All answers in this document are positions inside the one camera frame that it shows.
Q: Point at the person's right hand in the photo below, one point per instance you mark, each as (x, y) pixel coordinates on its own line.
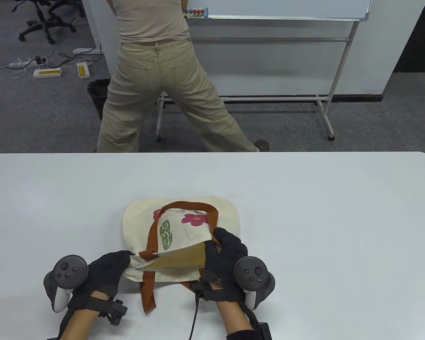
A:
(223, 262)

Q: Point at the person's left hand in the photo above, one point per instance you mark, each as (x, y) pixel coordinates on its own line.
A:
(104, 272)

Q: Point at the cream floral canvas bag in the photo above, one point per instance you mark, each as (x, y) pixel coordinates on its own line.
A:
(194, 255)

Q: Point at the person's right forearm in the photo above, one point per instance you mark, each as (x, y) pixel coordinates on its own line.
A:
(233, 317)

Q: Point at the person's left forearm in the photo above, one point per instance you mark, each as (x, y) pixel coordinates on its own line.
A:
(79, 326)

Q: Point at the grey white handheld controller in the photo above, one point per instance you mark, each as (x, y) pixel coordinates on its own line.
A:
(71, 271)
(253, 272)

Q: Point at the black armband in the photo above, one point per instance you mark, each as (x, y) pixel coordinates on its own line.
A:
(241, 335)

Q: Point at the black waste bin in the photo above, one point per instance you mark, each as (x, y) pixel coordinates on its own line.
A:
(96, 92)

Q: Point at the short yellow label power strip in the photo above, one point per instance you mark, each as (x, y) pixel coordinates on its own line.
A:
(83, 70)

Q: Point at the long yellow label power strip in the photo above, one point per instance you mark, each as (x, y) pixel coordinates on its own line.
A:
(47, 73)

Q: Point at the white power strip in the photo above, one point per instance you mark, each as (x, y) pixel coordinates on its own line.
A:
(86, 50)
(20, 64)

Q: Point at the row of coloured magnets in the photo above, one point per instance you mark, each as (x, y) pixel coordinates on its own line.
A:
(196, 13)

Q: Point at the black office chair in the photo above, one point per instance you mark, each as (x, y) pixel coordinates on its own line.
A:
(65, 7)
(44, 25)

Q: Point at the whiteboard on metal stand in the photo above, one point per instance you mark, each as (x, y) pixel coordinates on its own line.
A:
(287, 7)

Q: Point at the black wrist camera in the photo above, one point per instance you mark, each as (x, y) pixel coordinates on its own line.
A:
(116, 312)
(265, 331)

